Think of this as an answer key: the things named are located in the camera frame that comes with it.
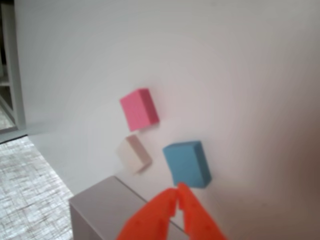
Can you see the pink foam cuboid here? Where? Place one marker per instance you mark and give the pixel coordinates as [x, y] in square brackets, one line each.
[137, 110]

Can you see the white cardboard box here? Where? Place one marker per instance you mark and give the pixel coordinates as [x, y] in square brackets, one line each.
[100, 200]

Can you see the white furniture frame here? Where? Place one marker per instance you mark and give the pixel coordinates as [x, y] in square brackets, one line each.
[15, 75]

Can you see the white foam cuboid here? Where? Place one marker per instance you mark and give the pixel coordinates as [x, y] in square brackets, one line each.
[131, 155]

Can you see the blue foam cuboid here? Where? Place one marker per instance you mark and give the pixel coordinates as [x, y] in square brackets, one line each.
[186, 165]

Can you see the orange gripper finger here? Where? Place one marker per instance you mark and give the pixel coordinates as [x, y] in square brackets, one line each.
[152, 217]
[197, 220]

